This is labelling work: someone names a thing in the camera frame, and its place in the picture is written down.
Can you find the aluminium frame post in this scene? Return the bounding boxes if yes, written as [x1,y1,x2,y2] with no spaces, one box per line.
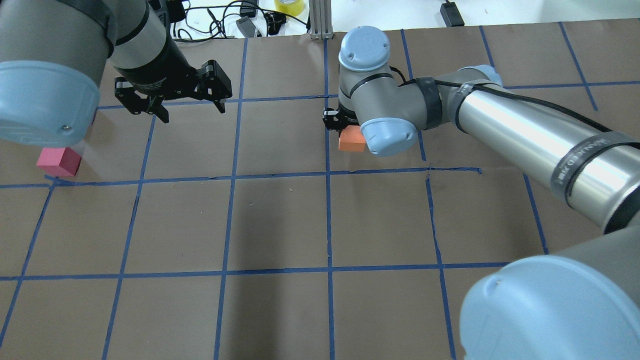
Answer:
[308,0,334,40]

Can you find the small black power adapter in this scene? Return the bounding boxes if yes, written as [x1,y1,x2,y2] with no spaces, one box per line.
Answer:
[439,0,466,28]

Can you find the orange foam block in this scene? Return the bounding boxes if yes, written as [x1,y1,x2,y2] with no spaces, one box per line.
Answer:
[338,125,367,152]

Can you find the yellow tape roll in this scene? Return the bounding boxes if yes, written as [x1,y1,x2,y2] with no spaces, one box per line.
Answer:
[274,0,306,17]

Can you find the pink foam block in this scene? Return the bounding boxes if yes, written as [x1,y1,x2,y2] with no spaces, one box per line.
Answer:
[36,146,82,177]

